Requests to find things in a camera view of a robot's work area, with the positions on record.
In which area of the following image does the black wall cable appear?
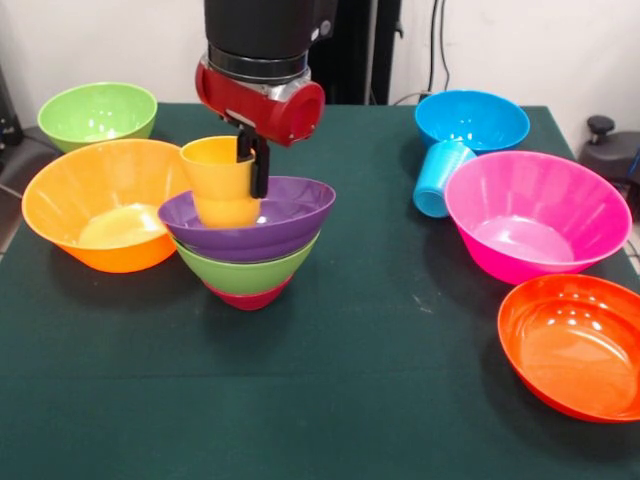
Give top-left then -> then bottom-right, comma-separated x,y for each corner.
427,0 -> 451,99

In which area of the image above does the purple bowl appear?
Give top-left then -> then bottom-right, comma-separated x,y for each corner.
157,176 -> 337,264

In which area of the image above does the green bowl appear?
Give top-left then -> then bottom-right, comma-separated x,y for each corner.
37,81 -> 159,154
172,233 -> 321,296

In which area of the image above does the blue bowl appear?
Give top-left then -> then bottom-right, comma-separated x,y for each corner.
413,89 -> 531,155

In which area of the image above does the blue cup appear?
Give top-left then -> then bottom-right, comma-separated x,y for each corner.
412,139 -> 479,220

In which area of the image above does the orange-red shallow bowl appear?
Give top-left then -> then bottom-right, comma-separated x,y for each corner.
497,273 -> 640,424

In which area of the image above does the black stand base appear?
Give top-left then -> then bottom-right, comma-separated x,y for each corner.
579,115 -> 640,184
0,124 -> 64,201

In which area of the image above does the large orange bowl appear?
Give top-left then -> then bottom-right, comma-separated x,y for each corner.
21,138 -> 194,274

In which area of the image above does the large magenta bowl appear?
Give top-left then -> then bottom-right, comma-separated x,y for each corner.
443,150 -> 634,286

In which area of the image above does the yellow cup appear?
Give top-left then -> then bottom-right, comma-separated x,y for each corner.
179,135 -> 262,230

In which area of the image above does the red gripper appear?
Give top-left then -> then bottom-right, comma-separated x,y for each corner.
194,52 -> 327,199

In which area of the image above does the dark green table cloth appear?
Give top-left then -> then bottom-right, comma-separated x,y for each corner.
0,102 -> 640,480

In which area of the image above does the small crimson bowl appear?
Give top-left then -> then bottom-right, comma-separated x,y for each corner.
202,277 -> 294,311

